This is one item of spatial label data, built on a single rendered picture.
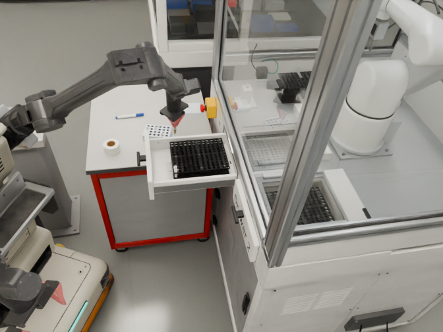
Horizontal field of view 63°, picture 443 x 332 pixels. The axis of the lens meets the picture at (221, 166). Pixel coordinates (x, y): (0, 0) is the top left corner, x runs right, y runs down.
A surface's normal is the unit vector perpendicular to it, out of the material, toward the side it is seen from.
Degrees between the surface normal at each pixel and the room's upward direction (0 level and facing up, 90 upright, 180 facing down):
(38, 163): 90
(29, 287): 63
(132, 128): 0
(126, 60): 44
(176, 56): 90
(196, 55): 90
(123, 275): 1
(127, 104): 0
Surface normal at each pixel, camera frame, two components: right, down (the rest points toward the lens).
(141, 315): 0.07, -0.69
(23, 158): 0.24, 0.72
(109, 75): -0.53, 0.22
